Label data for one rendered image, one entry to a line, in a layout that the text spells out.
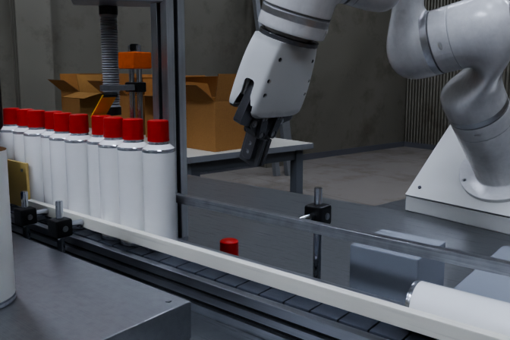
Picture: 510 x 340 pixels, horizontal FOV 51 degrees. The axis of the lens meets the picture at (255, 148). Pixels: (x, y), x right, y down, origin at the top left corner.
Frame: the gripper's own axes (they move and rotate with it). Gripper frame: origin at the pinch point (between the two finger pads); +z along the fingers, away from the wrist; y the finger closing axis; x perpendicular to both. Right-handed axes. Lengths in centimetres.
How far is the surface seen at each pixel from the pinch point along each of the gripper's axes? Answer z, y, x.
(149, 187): 13.9, 1.9, -15.8
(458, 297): 2.5, 0.0, 30.2
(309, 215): 7.9, -7.3, 7.1
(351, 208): 28, -60, -10
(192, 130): 70, -133, -136
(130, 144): 9.6, 1.9, -22.1
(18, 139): 24, 2, -55
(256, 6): 41, -427, -364
